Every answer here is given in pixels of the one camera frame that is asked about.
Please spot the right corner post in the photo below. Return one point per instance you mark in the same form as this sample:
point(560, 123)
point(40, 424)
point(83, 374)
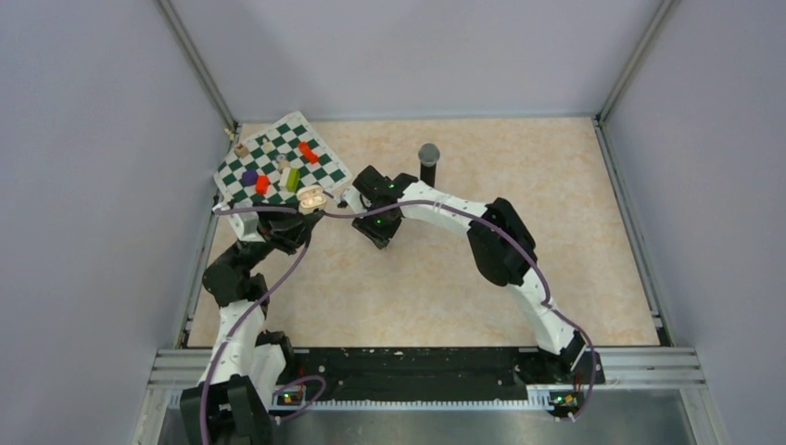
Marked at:
point(640, 51)

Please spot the green white chessboard mat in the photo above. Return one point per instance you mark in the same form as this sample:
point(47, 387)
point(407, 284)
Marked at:
point(285, 134)

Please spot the tan wooden block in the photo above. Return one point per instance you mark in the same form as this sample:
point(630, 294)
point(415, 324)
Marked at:
point(241, 150)

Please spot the black microphone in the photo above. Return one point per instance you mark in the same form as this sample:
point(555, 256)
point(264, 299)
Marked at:
point(428, 155)

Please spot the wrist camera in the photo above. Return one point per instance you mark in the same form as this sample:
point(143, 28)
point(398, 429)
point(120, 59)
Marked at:
point(244, 223)
point(351, 200)

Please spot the red block small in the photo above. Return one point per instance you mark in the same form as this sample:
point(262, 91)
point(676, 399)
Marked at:
point(262, 185)

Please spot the cream chess piece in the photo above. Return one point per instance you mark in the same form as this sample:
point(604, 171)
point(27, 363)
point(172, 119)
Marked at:
point(267, 145)

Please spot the grey cylinder piece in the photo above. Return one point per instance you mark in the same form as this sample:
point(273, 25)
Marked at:
point(281, 162)

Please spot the white block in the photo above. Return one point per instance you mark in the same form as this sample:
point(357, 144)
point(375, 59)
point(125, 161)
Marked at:
point(284, 178)

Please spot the red block long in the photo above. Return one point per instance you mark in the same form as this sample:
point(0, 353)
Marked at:
point(308, 152)

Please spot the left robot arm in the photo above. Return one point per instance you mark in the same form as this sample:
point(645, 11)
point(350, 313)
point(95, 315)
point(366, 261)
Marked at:
point(232, 400)

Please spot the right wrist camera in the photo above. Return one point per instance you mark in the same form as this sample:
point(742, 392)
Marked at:
point(351, 200)

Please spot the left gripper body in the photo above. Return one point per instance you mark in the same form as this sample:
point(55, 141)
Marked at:
point(285, 240)

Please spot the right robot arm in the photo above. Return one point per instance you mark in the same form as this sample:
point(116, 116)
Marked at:
point(502, 247)

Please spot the purple block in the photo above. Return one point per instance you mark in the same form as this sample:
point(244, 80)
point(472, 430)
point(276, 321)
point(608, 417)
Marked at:
point(249, 178)

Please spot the left corner post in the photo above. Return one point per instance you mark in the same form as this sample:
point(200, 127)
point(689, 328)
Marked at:
point(198, 66)

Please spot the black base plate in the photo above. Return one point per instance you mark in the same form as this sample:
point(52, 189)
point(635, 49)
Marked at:
point(464, 374)

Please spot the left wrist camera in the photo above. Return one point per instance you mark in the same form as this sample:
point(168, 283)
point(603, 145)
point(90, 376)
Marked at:
point(244, 223)

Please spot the corner post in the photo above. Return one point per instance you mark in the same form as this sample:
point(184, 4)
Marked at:
point(640, 51)
point(198, 66)

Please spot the white earbud case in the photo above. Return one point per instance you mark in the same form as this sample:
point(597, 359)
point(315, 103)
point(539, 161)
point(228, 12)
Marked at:
point(310, 199)

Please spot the yellow-green block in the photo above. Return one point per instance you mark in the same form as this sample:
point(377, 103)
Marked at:
point(292, 180)

